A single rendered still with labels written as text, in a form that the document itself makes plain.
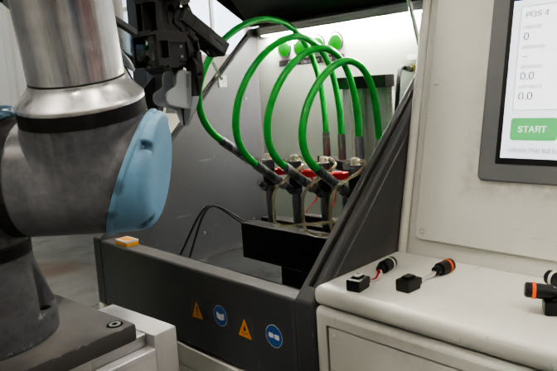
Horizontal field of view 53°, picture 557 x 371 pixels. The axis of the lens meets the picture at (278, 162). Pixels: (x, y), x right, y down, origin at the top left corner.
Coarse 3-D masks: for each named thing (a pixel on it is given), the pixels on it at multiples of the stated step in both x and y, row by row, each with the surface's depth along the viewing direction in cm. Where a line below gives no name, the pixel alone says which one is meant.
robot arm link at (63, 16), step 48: (48, 0) 45; (96, 0) 47; (48, 48) 46; (96, 48) 48; (48, 96) 48; (96, 96) 48; (144, 96) 53; (48, 144) 48; (96, 144) 48; (144, 144) 50; (48, 192) 49; (96, 192) 49; (144, 192) 50
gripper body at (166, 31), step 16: (144, 0) 86; (160, 0) 87; (176, 0) 89; (144, 16) 87; (160, 16) 87; (176, 16) 90; (144, 32) 87; (160, 32) 86; (176, 32) 88; (192, 32) 90; (144, 48) 90; (160, 48) 87; (176, 48) 88; (192, 48) 90; (144, 64) 91; (160, 64) 86; (176, 64) 88
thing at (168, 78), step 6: (168, 72) 93; (162, 78) 92; (168, 78) 93; (174, 78) 94; (162, 84) 92; (168, 84) 93; (174, 84) 94; (162, 90) 92; (156, 96) 92; (162, 96) 92; (156, 102) 92; (162, 102) 92; (174, 108) 94; (180, 108) 94; (180, 114) 94; (180, 120) 94
